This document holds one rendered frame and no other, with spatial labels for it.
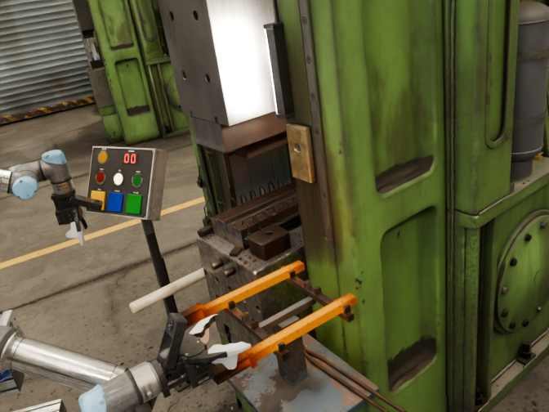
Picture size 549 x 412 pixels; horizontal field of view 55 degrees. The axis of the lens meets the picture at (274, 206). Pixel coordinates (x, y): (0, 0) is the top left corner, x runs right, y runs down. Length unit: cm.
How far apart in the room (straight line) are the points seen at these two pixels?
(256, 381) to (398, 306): 60
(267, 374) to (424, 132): 89
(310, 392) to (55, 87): 855
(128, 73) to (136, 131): 69
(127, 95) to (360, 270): 536
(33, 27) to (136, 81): 326
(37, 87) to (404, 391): 841
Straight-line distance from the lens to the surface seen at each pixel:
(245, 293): 151
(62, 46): 964
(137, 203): 214
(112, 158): 227
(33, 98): 968
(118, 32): 660
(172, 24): 176
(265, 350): 130
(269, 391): 159
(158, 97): 663
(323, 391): 156
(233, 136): 169
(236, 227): 181
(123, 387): 115
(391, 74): 162
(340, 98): 141
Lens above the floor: 180
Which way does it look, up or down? 25 degrees down
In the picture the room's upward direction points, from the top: 9 degrees counter-clockwise
